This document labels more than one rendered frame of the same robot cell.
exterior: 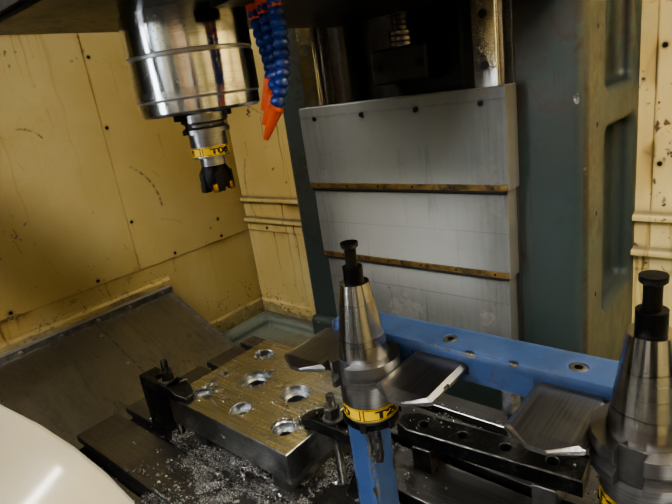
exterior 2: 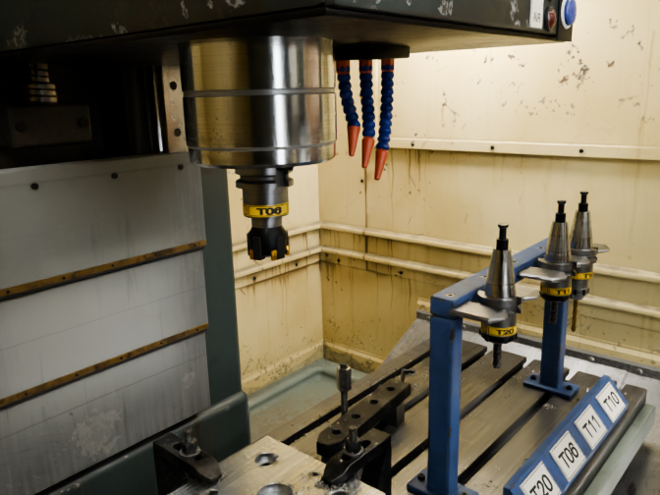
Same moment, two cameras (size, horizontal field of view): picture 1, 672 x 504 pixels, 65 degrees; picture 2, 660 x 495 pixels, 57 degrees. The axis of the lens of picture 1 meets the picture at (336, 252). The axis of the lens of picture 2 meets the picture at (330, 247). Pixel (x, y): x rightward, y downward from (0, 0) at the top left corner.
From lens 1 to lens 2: 106 cm
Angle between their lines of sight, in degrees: 87
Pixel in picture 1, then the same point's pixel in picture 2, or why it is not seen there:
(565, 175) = (222, 225)
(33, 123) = not seen: outside the picture
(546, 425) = (552, 274)
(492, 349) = not seen: hidden behind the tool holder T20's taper
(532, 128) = not seen: hidden behind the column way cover
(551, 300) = (220, 336)
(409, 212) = (103, 299)
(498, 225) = (196, 280)
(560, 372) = (520, 263)
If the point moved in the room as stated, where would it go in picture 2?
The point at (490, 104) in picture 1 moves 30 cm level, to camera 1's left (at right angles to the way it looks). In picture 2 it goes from (189, 167) to (145, 195)
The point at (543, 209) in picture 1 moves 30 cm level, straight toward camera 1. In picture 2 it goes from (209, 257) to (352, 269)
